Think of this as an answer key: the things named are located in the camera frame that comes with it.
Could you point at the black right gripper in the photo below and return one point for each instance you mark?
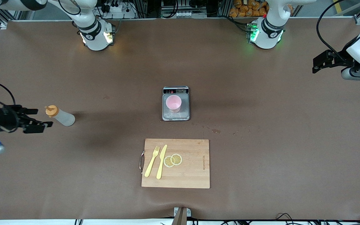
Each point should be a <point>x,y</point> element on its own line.
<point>5,119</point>

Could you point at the yellow lemon slice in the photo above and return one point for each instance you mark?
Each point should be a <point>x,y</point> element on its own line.
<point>177,159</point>

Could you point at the table edge clamp bracket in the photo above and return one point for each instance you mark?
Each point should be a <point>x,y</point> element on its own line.
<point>182,215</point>

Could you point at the white socket strip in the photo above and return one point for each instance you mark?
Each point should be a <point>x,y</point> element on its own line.
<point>183,14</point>

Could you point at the yellow plastic fork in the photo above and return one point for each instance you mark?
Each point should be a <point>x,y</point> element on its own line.
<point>151,162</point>

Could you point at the orange toy bread pile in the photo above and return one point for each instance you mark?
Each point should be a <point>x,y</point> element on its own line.
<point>245,7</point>

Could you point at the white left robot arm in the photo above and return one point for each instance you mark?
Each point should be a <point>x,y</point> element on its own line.
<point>269,34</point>

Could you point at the white power strip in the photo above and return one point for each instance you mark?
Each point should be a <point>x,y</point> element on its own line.
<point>117,7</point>

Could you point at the pink cup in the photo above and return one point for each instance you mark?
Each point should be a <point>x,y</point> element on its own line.
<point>173,104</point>

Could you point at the brown table mat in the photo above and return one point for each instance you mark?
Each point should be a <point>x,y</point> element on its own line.
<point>230,78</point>

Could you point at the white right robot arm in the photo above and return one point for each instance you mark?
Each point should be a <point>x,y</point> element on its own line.
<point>95,37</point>

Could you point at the yellow plastic knife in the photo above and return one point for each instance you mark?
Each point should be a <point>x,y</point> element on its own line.
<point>161,162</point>

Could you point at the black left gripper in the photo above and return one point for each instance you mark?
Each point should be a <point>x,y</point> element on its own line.
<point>339,59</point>

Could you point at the translucent sauce bottle orange cap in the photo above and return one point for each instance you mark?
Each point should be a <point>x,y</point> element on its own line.
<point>64,118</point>

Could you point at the silver digital kitchen scale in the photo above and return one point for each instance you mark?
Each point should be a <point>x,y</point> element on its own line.
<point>176,117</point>

